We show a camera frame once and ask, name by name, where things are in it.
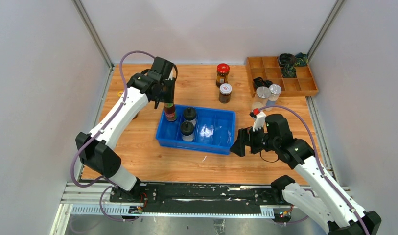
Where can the black clip bundle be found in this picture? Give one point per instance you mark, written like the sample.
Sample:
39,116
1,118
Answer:
260,82

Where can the red lid sauce jar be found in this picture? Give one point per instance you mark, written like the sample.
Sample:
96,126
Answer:
222,73

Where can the green patterned rolled cloth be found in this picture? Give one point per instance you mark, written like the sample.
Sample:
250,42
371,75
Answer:
288,71

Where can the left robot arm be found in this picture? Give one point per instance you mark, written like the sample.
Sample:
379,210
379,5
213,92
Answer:
96,148

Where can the small silver lid jar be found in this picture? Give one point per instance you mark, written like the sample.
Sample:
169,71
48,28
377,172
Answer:
275,90

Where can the blue plastic divided bin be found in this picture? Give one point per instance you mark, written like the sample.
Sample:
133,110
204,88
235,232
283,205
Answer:
213,132

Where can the silver lid clear jar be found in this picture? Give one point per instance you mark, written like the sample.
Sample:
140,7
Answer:
261,97

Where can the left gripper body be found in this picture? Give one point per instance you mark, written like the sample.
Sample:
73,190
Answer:
167,93

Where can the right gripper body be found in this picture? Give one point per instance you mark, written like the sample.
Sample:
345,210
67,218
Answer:
257,140

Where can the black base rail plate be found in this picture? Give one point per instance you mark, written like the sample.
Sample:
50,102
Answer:
202,199

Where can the black cap spice shaker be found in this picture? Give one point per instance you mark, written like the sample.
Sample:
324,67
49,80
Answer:
187,131
190,115

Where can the white lid sauce jar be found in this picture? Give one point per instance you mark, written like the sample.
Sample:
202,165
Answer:
225,91

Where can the black rolled item in tray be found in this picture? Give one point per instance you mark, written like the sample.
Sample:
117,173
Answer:
286,59

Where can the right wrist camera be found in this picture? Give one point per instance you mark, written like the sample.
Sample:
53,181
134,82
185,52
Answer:
259,119

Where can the dark green rolled cloth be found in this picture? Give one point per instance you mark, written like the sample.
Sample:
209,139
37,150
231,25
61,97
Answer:
301,60

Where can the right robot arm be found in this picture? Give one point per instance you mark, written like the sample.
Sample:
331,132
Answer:
332,208

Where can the wooden divided tray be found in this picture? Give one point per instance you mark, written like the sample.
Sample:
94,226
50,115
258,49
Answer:
268,68

